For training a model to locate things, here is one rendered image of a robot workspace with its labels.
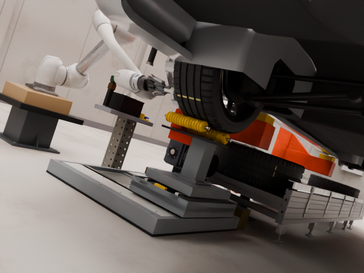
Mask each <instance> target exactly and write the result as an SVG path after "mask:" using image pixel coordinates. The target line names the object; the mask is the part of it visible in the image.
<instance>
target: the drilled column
mask: <svg viewBox="0 0 364 273"><path fill-rule="evenodd" d="M119 119H120V120H119ZM133 124H134V125H133ZM136 124H137V122H135V121H132V120H129V119H126V118H123V117H120V116H118V117H117V120H116V123H115V126H114V129H113V132H112V135H111V138H110V141H109V144H108V147H107V149H106V152H105V156H104V158H103V161H102V164H101V166H103V167H110V168H117V169H121V168H122V165H123V163H124V159H125V156H126V153H127V150H128V147H129V145H130V142H131V139H132V136H133V133H134V130H135V127H136ZM117 125H118V127H117ZM131 130H132V131H131ZM115 132H116V133H115ZM122 155H123V156H122ZM120 161H121V162H120ZM118 167H119V168H118Z"/></svg>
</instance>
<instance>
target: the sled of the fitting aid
mask: <svg viewBox="0 0 364 273"><path fill-rule="evenodd" d="M129 190H131V191H133V192H135V193H137V194H139V195H141V196H143V197H145V198H147V199H148V200H150V201H152V202H154V203H156V204H158V205H160V206H162V207H164V208H166V209H168V210H169V211H171V212H173V213H175V214H177V215H179V216H181V217H183V218H200V217H233V214H234V212H235V209H236V206H237V204H235V203H232V202H230V201H228V200H225V199H211V198H198V197H189V196H187V195H185V194H183V193H181V192H179V191H177V190H175V189H173V188H170V187H168V186H166V185H164V184H162V183H160V182H158V181H156V180H154V179H151V178H149V177H143V176H139V175H133V178H132V181H131V184H130V186H129Z"/></svg>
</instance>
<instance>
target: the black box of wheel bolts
mask: <svg viewBox="0 0 364 273"><path fill-rule="evenodd" d="M144 104H145V103H144V102H141V101H139V100H137V99H135V98H134V97H131V96H129V95H127V94H123V93H122V94H120V93H116V92H113V95H112V98H111V100H110V103H109V108H111V109H114V110H116V111H119V112H122V113H125V114H128V115H131V116H134V117H136V118H140V114H141V111H142V108H143V106H144Z"/></svg>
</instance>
